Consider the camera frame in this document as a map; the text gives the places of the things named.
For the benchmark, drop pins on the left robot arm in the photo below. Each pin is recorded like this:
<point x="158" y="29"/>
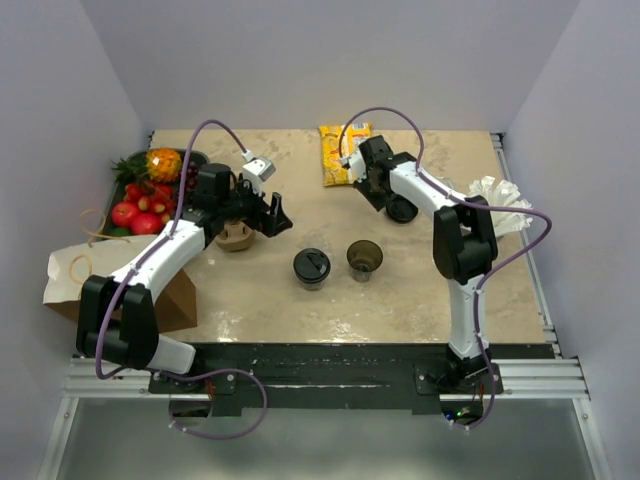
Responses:
<point x="117" y="319"/>

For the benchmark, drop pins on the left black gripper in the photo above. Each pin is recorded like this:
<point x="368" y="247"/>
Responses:
<point x="276" y="221"/>

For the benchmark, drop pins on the red apple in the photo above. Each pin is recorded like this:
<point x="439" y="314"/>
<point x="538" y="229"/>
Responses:
<point x="146" y="224"/>
<point x="123" y="213"/>

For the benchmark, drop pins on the brown paper bag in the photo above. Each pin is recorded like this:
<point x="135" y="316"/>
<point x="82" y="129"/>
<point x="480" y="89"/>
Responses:
<point x="104" y="252"/>

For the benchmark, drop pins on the yellow snack bag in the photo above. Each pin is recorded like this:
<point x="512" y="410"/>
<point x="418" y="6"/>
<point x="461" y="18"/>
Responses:
<point x="336" y="139"/>

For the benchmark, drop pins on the dark coffee cup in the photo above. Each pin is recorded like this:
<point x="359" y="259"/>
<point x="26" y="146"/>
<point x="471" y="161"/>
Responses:
<point x="364" y="257"/>
<point x="313" y="283"/>

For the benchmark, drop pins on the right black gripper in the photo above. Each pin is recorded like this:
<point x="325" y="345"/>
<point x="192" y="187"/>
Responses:
<point x="378" y="203"/>

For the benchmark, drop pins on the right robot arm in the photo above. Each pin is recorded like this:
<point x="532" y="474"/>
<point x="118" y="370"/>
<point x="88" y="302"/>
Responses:
<point x="464" y="246"/>

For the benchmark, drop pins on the purple grapes bunch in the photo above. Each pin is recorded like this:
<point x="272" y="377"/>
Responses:
<point x="190" y="184"/>

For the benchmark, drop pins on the small red fruits cluster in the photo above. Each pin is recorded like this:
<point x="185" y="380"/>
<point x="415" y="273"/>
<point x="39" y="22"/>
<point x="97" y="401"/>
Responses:
<point x="154" y="198"/>

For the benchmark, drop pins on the orange toy pineapple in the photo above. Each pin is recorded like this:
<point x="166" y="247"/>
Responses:
<point x="163" y="165"/>

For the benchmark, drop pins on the cardboard cup carrier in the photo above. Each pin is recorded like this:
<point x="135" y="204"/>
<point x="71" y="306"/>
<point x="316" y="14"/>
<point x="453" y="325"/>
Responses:
<point x="235" y="237"/>

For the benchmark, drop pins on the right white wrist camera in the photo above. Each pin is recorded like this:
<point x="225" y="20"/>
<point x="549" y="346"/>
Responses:
<point x="355" y="164"/>

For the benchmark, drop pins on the black cup lid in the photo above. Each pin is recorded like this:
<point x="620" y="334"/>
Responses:
<point x="400" y="210"/>
<point x="311" y="262"/>

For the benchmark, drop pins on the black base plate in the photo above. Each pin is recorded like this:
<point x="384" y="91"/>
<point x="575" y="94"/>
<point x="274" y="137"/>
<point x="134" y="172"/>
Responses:
<point x="410" y="377"/>

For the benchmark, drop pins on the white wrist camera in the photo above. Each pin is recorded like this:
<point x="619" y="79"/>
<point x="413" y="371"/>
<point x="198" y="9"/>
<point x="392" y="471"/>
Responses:
<point x="355" y="164"/>
<point x="257" y="170"/>

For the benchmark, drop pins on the aluminium frame rail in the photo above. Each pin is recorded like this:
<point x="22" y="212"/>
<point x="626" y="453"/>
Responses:
<point x="521" y="379"/>

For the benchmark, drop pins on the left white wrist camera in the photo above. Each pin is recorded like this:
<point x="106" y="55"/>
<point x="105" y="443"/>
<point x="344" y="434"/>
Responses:
<point x="257" y="170"/>

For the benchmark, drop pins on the green lime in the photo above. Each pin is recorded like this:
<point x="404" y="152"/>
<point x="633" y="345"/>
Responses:
<point x="119" y="232"/>

